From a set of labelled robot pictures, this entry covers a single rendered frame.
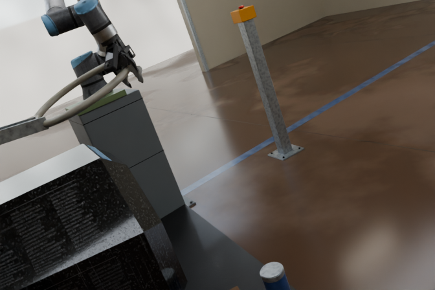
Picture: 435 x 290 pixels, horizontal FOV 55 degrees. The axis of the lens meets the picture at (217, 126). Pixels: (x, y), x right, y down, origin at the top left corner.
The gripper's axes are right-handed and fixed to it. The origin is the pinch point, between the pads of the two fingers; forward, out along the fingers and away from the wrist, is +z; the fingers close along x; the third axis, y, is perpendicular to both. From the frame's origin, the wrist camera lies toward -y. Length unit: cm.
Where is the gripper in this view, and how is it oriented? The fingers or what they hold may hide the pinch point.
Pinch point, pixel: (134, 83)
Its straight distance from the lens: 175.1
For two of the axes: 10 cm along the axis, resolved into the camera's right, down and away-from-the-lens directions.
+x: -8.7, 3.1, 3.9
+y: 1.7, -5.5, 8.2
